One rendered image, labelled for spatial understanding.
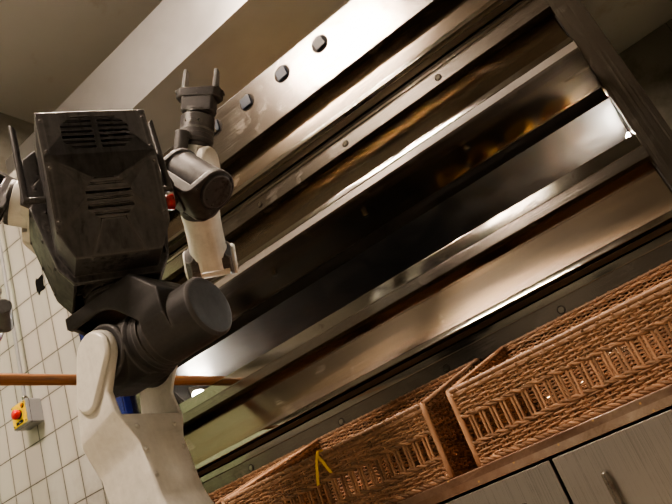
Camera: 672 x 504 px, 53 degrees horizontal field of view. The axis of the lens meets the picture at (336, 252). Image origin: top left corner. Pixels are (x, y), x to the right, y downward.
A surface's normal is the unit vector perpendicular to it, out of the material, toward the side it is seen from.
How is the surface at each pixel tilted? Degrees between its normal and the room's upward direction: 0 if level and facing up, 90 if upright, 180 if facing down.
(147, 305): 90
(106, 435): 114
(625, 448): 90
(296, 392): 70
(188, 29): 90
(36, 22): 180
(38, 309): 90
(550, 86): 171
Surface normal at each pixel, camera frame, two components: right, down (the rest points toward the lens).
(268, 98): -0.53, -0.18
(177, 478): 0.71, -0.64
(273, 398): -0.62, -0.46
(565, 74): 0.25, 0.81
